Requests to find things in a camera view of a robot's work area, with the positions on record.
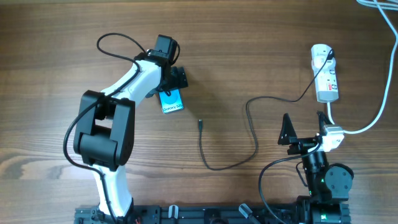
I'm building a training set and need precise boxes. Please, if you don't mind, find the white power strip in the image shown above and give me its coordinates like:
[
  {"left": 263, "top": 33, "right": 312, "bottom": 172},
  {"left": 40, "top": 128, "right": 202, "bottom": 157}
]
[{"left": 314, "top": 69, "right": 339, "bottom": 103}]

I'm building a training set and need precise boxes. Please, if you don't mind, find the white charger adapter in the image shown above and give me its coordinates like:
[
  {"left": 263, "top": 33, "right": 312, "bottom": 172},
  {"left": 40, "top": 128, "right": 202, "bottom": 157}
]
[{"left": 311, "top": 44, "right": 336, "bottom": 75}]

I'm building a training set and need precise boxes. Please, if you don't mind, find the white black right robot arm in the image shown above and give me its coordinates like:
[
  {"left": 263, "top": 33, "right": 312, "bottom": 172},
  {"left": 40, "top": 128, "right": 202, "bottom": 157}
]
[{"left": 278, "top": 111, "right": 354, "bottom": 224}]

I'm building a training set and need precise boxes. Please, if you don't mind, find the blue screen smartphone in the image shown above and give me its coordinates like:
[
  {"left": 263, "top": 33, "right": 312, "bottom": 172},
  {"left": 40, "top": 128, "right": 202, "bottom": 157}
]
[{"left": 159, "top": 90, "right": 184, "bottom": 114}]

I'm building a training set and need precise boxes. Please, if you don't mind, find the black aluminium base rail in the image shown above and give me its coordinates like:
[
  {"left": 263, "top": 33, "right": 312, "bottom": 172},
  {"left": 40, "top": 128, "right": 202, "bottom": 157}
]
[{"left": 73, "top": 203, "right": 351, "bottom": 224}]

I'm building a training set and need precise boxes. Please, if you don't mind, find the black charging cable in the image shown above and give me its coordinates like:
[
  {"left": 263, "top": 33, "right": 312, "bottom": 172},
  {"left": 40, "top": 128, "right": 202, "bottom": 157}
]
[{"left": 198, "top": 49, "right": 335, "bottom": 172}]

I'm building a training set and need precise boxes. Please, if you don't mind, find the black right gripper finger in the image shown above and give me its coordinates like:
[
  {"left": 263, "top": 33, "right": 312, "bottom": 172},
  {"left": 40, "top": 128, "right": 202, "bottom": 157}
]
[
  {"left": 277, "top": 113, "right": 297, "bottom": 145},
  {"left": 317, "top": 111, "right": 331, "bottom": 133}
]

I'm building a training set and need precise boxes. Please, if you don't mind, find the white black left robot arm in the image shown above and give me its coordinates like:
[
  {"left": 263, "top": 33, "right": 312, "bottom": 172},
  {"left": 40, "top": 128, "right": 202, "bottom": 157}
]
[{"left": 68, "top": 35, "right": 188, "bottom": 223}]

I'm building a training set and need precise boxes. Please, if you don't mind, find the white power strip cord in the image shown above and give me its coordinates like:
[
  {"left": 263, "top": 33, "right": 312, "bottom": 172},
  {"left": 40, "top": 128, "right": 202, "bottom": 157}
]
[{"left": 326, "top": 0, "right": 398, "bottom": 135}]

